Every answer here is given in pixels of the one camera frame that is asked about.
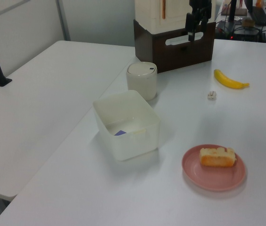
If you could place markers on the small crumpled white object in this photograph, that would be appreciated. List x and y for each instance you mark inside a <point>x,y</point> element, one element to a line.
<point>212,95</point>

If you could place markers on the yellow banana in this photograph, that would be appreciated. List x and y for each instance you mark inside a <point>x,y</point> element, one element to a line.
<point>227,82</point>

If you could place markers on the pink round plate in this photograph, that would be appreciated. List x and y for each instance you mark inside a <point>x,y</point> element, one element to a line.
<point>201,174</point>

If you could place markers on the black monitor stand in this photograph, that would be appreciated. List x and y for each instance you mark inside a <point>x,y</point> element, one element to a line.
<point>231,11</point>

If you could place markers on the cream appliance with door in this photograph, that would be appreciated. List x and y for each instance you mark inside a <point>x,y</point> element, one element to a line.
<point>173,16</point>

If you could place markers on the purple cube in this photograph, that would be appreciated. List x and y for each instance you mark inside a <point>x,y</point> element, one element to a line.
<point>120,133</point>

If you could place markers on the white plastic storage bin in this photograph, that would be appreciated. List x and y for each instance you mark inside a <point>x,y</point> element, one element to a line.
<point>135,146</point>

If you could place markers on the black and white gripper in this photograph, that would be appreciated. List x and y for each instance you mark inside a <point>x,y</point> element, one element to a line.
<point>200,7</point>

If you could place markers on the orange bread slice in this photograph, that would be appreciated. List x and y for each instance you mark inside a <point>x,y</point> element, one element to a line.
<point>217,158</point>

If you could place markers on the black keyboard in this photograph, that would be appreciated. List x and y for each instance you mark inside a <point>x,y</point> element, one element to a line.
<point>261,16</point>

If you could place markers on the cream lidded trash can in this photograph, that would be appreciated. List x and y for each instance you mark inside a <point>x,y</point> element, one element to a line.
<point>142,82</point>

